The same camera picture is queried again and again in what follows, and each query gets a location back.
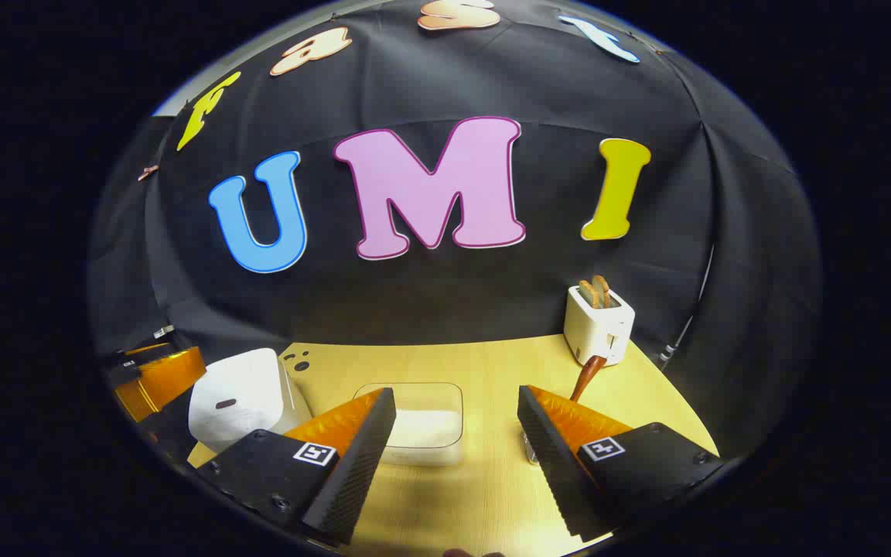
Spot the brown wooden spoon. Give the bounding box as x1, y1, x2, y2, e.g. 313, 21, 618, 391
569, 356, 607, 403

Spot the clear plastic rice container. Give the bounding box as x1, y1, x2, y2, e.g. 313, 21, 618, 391
353, 381, 466, 467

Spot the white rice cooker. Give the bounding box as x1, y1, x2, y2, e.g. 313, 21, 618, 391
188, 348, 313, 453

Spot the white toaster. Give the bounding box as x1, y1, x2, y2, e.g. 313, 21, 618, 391
563, 285, 637, 367

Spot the white cable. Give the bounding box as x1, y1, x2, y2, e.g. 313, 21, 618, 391
658, 246, 715, 366

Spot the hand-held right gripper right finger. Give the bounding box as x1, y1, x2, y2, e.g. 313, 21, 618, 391
517, 384, 725, 542

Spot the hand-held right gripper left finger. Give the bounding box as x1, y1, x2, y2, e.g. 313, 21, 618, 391
198, 387, 398, 546

